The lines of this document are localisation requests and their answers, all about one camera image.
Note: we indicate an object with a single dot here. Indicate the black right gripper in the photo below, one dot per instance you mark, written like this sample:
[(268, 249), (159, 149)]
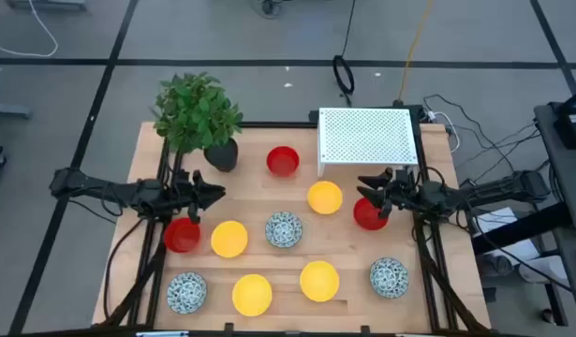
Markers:
[(409, 192)]

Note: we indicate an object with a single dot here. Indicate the black aluminium table frame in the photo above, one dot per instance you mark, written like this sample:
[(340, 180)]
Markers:
[(278, 125)]

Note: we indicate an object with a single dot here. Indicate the white perforated metal shelf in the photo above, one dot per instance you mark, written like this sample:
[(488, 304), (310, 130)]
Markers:
[(367, 136)]

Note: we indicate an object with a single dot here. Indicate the white paper sheets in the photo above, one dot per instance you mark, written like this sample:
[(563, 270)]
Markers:
[(498, 222)]

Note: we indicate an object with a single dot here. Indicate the grey furniture foot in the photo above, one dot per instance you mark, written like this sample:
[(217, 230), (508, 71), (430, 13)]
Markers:
[(9, 111)]

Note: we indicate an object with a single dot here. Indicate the yellow mini bowl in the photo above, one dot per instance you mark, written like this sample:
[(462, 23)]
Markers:
[(229, 238), (252, 295), (325, 197), (319, 281)]

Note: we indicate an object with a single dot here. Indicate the dark grey side desk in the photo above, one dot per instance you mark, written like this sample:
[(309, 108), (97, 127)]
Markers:
[(568, 178)]

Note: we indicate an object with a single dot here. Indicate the green artificial plant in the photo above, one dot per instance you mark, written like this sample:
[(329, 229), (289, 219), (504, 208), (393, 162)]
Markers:
[(194, 112)]

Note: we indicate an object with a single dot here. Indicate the silver metal bar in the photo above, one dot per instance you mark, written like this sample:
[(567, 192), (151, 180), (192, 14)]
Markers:
[(162, 334)]

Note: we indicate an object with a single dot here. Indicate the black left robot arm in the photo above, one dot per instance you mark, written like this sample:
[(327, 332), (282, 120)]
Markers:
[(105, 189)]

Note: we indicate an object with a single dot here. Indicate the blue patterned mini bowl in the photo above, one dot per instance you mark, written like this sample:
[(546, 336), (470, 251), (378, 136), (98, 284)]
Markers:
[(389, 278), (187, 292), (284, 229)]

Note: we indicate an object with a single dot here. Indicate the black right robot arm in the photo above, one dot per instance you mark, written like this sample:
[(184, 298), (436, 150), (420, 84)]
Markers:
[(493, 189)]

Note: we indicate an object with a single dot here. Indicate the black plant pot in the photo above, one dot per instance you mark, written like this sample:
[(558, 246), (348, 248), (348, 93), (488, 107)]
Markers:
[(222, 156)]

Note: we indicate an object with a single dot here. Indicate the black chair base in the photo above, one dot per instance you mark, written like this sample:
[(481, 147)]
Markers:
[(269, 7)]

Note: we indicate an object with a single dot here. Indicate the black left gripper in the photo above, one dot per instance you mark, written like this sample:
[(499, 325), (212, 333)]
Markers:
[(181, 192)]

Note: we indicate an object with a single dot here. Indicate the black caster wheel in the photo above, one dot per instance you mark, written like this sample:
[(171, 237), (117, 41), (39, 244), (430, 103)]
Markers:
[(547, 316)]

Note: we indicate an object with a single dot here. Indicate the black monitor device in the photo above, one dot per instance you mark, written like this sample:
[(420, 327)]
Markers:
[(573, 121)]

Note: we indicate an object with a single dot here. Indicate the red mini bowl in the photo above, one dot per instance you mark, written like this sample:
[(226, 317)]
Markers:
[(283, 161), (369, 220), (182, 236)]

